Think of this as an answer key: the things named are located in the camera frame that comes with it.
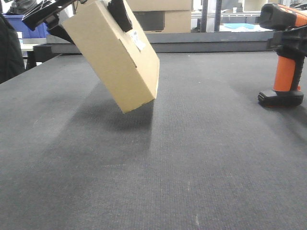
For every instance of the blue plastic bin background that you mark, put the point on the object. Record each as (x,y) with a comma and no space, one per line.
(19,26)

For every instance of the orange black barcode scanner gun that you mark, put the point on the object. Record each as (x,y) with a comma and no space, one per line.
(286,91)

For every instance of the light blue tray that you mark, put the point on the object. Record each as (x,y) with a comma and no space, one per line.
(240,27)

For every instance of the black covered chair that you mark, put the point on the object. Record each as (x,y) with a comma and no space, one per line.
(11,58)

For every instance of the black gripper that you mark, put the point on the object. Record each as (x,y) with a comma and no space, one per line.
(47,11)

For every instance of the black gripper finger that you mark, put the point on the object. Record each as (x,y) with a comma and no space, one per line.
(120,15)
(294,40)

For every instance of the small brown cardboard package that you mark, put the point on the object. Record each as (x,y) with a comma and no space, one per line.
(124,61)

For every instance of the large cardboard box printed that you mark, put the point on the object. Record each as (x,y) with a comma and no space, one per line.
(162,16)

